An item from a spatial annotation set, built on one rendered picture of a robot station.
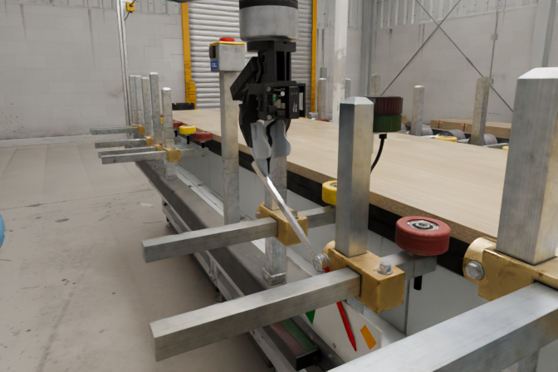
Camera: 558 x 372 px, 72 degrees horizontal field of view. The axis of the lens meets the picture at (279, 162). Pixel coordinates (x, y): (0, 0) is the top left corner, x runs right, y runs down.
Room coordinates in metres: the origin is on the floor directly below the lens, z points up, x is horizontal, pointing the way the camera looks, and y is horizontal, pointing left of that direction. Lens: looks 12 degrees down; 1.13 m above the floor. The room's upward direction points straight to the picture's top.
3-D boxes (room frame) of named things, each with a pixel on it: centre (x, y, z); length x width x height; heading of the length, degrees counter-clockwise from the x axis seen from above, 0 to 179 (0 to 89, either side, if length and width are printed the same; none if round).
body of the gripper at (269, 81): (0.61, 0.01, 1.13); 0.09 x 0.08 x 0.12; 28
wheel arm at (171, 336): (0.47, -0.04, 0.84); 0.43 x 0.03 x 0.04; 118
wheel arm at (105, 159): (1.59, 0.51, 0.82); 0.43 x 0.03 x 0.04; 118
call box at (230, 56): (1.00, 0.13, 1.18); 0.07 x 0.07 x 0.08; 28
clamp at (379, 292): (0.53, -0.12, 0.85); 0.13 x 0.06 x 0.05; 28
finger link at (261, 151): (0.61, 0.02, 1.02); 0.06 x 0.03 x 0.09; 28
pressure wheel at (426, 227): (0.57, -0.23, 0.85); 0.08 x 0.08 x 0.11
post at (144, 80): (2.09, 0.72, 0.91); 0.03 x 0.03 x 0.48; 28
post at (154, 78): (1.87, 0.60, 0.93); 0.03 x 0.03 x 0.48; 28
